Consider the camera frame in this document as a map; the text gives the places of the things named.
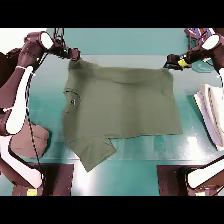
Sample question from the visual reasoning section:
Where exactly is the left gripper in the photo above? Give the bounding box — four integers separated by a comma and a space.
66, 47, 82, 62

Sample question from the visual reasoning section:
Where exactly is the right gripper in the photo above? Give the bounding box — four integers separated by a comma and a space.
163, 53, 184, 71

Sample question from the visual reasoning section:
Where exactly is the olive green T-shirt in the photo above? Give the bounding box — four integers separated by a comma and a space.
62, 58, 184, 173

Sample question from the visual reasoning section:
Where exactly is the white folded garment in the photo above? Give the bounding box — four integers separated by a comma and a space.
193, 83, 224, 152

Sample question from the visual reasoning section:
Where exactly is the brown garment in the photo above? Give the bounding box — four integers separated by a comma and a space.
9, 121, 51, 160

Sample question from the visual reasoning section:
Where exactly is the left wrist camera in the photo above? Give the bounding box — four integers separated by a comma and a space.
52, 28, 67, 46

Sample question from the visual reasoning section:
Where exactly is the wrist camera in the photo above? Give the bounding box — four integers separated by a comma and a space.
52, 28, 67, 46
184, 28, 204, 48

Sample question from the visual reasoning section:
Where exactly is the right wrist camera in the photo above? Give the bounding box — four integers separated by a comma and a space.
184, 28, 204, 48

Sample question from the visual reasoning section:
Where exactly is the black cable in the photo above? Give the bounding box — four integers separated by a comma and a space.
25, 53, 46, 178

